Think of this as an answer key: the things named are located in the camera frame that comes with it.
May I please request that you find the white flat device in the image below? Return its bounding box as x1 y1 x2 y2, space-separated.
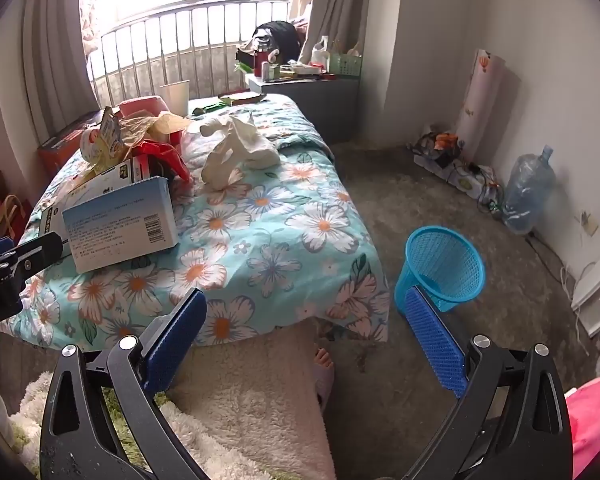
570 245 600 338

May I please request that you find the floral light blue blanket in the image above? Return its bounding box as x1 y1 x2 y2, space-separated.
0 95 391 348

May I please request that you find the grey curtain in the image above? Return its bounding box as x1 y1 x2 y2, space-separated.
300 0 406 66
0 0 106 126

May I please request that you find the green snack packet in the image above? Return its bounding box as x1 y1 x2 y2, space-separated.
194 100 233 115

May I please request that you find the green plastic basket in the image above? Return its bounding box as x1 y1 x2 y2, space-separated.
328 52 363 78

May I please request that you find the black orange bag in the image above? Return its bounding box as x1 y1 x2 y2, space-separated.
412 130 463 168

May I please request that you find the white printed box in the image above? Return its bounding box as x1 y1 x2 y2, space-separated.
40 160 136 241

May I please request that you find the red snack packet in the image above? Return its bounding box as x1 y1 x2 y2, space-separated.
130 141 193 183

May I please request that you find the light blue cardboard box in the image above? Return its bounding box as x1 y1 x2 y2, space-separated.
61 176 179 275

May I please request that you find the pink cloth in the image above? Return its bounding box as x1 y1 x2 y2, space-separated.
565 372 600 480

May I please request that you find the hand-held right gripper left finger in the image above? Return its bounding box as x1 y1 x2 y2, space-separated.
39 287 221 480

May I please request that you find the pink purple snack packet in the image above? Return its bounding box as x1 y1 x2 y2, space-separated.
117 95 171 120

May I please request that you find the white paper cup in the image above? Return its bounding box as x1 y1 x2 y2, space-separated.
159 80 191 118

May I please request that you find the white plush blanket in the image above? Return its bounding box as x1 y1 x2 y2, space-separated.
10 320 338 480

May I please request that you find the red cardboard box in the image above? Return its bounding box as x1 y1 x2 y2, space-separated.
37 110 106 176

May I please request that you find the orange snack packet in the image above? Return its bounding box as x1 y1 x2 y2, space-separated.
80 107 131 166

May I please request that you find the grey nightstand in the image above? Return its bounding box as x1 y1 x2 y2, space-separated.
245 74 361 146

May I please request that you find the purple slipper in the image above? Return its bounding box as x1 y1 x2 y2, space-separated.
312 362 337 408

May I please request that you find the crumpled brown paper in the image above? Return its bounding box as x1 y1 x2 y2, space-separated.
117 112 193 148

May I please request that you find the white printed package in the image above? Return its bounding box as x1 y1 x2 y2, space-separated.
414 152 501 201

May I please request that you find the blue plastic wastebasket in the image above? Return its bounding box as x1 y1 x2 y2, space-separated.
394 226 486 317

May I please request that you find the large blue water bottle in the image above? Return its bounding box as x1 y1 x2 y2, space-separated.
502 145 557 235

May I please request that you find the rolled printed poster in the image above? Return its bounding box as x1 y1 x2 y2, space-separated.
455 49 506 161

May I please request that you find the metal bed headboard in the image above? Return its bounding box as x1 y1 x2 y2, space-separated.
87 0 291 111

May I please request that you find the white plastic jug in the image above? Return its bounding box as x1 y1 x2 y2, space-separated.
311 35 331 67

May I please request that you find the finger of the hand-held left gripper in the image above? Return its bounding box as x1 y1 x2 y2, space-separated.
0 232 65 283

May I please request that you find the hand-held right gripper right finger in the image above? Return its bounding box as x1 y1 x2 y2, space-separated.
404 286 573 480

